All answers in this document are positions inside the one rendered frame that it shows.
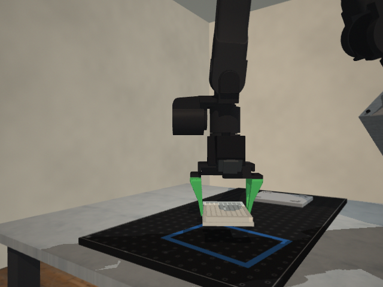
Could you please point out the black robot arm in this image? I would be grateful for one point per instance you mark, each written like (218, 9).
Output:
(361, 36)

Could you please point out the white well plate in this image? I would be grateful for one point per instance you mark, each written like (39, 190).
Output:
(226, 213)

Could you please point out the blue rectangular tape outline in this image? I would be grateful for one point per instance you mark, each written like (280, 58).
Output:
(247, 264)

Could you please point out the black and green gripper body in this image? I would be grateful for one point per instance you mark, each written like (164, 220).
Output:
(212, 169)

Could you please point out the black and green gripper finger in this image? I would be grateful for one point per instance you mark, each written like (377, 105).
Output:
(252, 188)
(197, 187)

